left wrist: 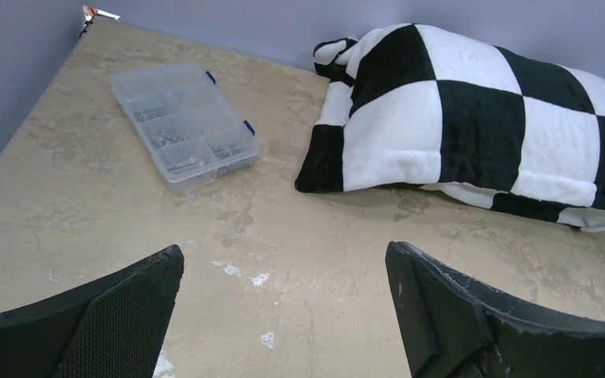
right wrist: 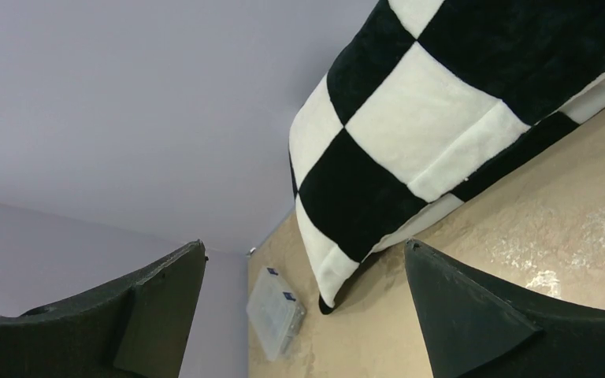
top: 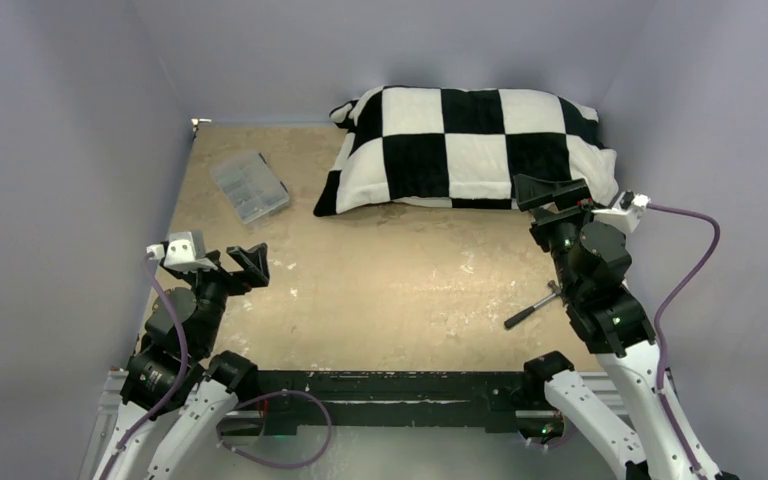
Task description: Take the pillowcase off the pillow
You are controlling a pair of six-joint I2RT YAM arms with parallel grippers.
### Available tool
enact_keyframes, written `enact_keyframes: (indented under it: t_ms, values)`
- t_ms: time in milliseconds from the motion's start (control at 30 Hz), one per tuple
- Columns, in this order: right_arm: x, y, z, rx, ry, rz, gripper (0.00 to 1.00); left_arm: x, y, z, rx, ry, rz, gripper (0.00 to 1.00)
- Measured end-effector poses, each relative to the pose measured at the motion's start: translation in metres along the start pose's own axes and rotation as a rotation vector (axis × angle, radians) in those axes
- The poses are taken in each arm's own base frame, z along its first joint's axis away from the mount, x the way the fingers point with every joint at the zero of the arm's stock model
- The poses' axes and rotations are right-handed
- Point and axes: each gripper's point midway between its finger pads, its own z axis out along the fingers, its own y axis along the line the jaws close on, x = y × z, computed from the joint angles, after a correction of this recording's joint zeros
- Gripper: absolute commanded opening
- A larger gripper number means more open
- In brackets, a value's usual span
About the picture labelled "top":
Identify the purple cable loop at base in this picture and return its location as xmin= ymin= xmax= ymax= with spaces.
xmin=215 ymin=389 xmax=334 ymax=471

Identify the clear plastic organizer box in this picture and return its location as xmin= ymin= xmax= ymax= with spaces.
xmin=210 ymin=150 xmax=290 ymax=225

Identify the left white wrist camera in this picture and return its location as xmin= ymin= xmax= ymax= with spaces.
xmin=146 ymin=230 xmax=218 ymax=274

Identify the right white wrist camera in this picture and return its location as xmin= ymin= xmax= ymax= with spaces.
xmin=593 ymin=191 xmax=651 ymax=236

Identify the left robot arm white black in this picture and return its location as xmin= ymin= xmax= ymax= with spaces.
xmin=93 ymin=237 xmax=270 ymax=479

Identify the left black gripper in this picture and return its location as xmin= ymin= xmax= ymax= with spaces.
xmin=176 ymin=241 xmax=267 ymax=352

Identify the black handled hammer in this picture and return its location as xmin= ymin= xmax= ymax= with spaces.
xmin=503 ymin=280 xmax=561 ymax=330

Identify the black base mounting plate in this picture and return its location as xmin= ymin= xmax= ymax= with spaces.
xmin=218 ymin=369 xmax=567 ymax=439

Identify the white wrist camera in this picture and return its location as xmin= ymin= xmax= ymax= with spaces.
xmin=593 ymin=191 xmax=651 ymax=236
xmin=146 ymin=230 xmax=218 ymax=274

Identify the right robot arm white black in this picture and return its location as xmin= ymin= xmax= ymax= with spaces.
xmin=513 ymin=174 xmax=733 ymax=479

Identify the black white checkered pillowcase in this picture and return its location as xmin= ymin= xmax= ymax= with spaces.
xmin=313 ymin=85 xmax=619 ymax=217

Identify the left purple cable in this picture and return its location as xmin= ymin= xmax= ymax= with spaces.
xmin=95 ymin=254 xmax=191 ymax=480

